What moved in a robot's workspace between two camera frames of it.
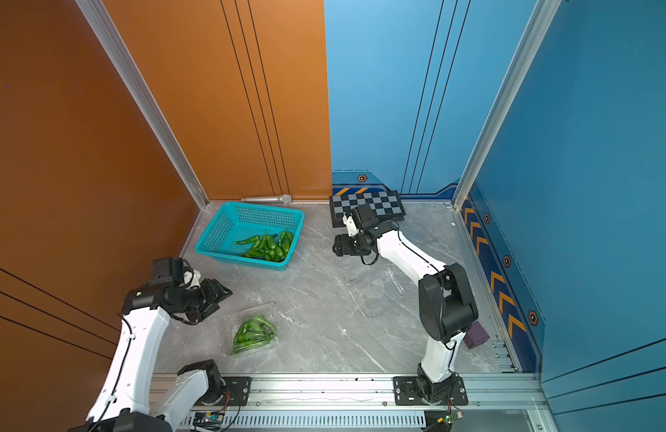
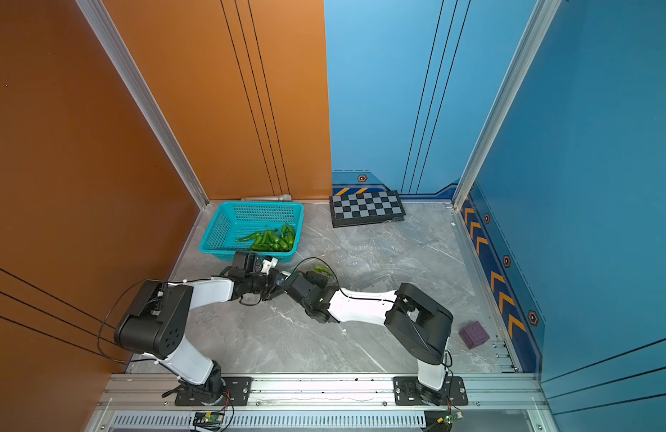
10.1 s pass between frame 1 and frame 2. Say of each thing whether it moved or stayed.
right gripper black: moved
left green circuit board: stayed
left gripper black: moved
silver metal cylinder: stayed
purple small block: stayed
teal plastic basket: stayed
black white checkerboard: stayed
